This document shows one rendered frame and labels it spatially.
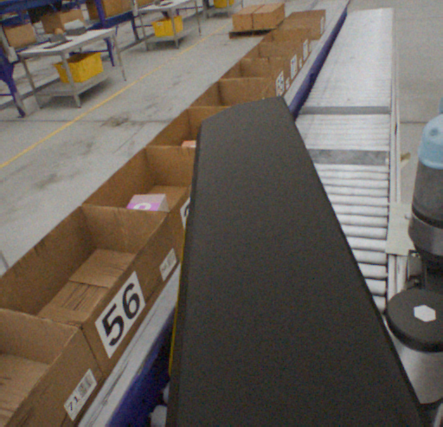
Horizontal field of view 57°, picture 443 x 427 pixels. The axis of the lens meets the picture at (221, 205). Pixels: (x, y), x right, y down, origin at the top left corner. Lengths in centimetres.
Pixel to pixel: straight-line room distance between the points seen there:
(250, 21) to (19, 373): 827
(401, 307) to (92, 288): 99
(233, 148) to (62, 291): 107
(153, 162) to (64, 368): 89
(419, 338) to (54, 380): 67
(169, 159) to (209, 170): 133
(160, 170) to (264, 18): 741
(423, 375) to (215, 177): 19
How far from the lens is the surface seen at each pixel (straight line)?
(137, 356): 97
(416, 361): 28
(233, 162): 16
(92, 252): 130
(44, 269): 117
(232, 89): 216
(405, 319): 28
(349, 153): 187
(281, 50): 287
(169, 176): 152
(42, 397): 82
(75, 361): 86
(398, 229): 148
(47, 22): 762
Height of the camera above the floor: 162
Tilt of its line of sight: 32 degrees down
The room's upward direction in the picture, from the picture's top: 9 degrees counter-clockwise
